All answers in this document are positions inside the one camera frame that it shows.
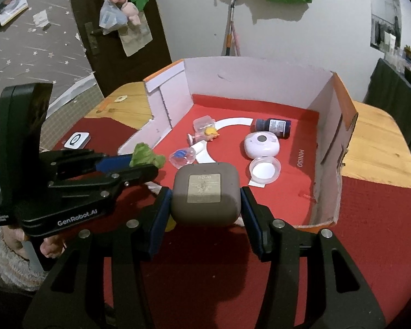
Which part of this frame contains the pink stick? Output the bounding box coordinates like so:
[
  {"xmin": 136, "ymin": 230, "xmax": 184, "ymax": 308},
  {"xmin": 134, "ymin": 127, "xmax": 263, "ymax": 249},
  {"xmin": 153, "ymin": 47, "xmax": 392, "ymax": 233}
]
[{"xmin": 232, "ymin": 24, "xmax": 241, "ymax": 56}]

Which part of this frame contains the hanging plastic bag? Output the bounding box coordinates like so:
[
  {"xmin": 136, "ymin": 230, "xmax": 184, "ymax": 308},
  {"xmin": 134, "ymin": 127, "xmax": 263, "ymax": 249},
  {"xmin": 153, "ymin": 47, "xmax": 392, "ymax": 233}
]
[{"xmin": 99, "ymin": 0, "xmax": 128, "ymax": 35}]

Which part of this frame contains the metal door handle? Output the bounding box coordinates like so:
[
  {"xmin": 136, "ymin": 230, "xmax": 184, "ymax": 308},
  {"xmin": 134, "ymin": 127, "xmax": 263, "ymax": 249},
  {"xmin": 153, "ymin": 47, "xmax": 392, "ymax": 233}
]
[{"xmin": 84, "ymin": 21, "xmax": 104, "ymax": 55}]

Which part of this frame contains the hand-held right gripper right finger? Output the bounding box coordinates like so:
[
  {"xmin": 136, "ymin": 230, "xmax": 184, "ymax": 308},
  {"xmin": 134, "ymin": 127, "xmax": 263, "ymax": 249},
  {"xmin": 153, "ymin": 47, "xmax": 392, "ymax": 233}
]
[{"xmin": 240, "ymin": 187, "xmax": 386, "ymax": 329}]

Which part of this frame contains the red tablecloth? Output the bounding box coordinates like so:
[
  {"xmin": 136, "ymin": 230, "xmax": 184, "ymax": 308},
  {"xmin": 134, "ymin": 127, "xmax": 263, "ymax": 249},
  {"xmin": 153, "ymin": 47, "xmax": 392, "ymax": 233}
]
[{"xmin": 53, "ymin": 117, "xmax": 411, "ymax": 329}]

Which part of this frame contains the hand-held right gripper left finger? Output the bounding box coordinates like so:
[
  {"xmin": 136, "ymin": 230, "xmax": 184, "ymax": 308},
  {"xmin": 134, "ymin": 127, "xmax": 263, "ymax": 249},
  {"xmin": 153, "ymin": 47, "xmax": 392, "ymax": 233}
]
[{"xmin": 22, "ymin": 187, "xmax": 172, "ymax": 329}]

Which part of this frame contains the taupe square case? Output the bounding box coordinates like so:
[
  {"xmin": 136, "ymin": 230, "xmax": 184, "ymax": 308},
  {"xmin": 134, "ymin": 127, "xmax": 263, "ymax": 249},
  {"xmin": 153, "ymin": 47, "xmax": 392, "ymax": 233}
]
[{"xmin": 170, "ymin": 162, "xmax": 242, "ymax": 227}]

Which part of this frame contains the white book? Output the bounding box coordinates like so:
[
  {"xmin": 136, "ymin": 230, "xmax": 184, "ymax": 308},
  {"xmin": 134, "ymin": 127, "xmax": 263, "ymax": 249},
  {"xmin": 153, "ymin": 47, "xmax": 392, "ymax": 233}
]
[{"xmin": 0, "ymin": 0, "xmax": 30, "ymax": 27}]

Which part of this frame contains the person's left forearm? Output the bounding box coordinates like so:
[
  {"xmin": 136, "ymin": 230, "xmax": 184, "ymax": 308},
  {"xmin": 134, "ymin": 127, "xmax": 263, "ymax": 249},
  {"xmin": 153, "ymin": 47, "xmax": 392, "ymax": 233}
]
[{"xmin": 0, "ymin": 228, "xmax": 50, "ymax": 293}]

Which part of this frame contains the person's left hand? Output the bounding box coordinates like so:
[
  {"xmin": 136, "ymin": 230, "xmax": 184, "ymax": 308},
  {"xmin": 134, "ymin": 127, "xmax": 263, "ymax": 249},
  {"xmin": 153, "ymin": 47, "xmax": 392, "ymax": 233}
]
[{"xmin": 5, "ymin": 228, "xmax": 67, "ymax": 258}]

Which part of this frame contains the curved white paper strip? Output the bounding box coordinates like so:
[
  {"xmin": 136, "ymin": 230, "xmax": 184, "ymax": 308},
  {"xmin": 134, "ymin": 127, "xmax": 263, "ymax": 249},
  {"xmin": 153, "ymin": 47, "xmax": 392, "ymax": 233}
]
[{"xmin": 195, "ymin": 117, "xmax": 255, "ymax": 165}]

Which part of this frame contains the pink plush toy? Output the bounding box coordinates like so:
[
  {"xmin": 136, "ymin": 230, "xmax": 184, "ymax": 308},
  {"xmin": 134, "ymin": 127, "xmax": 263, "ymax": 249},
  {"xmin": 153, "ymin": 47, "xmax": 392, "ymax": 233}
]
[{"xmin": 104, "ymin": 0, "xmax": 141, "ymax": 27}]

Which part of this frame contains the cardboard box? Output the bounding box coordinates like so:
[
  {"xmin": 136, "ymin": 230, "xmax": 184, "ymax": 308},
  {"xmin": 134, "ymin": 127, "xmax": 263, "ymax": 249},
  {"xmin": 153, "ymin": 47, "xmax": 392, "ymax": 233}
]
[{"xmin": 117, "ymin": 57, "xmax": 359, "ymax": 229}]

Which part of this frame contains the clear capsule with blue toy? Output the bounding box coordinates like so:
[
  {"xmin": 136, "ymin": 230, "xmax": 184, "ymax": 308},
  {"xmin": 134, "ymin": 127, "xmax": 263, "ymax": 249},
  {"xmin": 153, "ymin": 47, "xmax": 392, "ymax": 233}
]
[{"xmin": 169, "ymin": 147, "xmax": 196, "ymax": 169}]

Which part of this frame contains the green plush toy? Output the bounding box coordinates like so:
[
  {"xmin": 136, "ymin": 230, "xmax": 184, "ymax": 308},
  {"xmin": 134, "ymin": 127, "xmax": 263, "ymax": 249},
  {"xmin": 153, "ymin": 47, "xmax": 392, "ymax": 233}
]
[{"xmin": 129, "ymin": 143, "xmax": 166, "ymax": 170}]

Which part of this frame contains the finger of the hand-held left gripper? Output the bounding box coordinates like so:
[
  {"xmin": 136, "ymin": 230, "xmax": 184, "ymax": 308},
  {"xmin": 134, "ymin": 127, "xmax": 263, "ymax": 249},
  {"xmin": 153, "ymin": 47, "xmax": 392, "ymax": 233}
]
[
  {"xmin": 39, "ymin": 150, "xmax": 135, "ymax": 180},
  {"xmin": 48, "ymin": 164, "xmax": 159, "ymax": 201}
]

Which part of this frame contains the red felt mat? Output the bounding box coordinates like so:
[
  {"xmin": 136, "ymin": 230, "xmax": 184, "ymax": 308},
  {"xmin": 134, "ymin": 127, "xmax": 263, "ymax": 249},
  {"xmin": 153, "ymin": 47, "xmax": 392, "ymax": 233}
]
[{"xmin": 147, "ymin": 94, "xmax": 321, "ymax": 227}]

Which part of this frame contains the white card with black ring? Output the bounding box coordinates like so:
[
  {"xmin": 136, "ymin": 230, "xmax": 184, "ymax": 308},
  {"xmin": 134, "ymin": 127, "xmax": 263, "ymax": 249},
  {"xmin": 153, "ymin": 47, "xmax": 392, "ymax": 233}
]
[{"xmin": 64, "ymin": 132, "xmax": 92, "ymax": 150}]

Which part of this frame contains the small clear plastic box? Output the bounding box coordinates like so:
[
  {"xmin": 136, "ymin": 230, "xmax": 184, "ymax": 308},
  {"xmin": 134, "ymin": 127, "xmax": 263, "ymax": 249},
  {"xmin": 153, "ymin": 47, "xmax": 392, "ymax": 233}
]
[{"xmin": 193, "ymin": 117, "xmax": 216, "ymax": 134}]

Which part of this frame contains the white pink round case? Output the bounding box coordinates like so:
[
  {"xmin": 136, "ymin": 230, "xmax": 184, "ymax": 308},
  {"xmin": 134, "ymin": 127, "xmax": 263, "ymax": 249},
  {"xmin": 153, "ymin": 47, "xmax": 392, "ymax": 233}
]
[{"xmin": 244, "ymin": 131, "xmax": 281, "ymax": 159}]

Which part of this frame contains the wall mirror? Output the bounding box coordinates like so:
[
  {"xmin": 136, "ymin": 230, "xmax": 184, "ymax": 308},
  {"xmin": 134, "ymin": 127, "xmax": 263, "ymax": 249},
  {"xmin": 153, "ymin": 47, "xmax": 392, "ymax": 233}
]
[{"xmin": 368, "ymin": 0, "xmax": 403, "ymax": 53}]

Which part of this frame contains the dark cloth covered table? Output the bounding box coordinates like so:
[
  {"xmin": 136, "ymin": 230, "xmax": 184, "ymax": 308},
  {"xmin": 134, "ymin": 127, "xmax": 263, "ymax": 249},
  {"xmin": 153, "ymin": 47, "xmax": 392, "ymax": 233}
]
[{"xmin": 363, "ymin": 58, "xmax": 411, "ymax": 183}]

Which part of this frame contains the beige hanging organizer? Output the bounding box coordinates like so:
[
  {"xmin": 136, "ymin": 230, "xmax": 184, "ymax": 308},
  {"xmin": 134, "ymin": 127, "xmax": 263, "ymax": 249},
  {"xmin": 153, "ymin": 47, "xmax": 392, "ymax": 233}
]
[{"xmin": 118, "ymin": 14, "xmax": 154, "ymax": 57}]

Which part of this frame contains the dark blue bottle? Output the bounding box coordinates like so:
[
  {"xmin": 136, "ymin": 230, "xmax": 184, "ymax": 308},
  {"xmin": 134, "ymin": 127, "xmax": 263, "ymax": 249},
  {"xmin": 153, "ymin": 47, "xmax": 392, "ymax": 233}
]
[{"xmin": 255, "ymin": 118, "xmax": 291, "ymax": 140}]

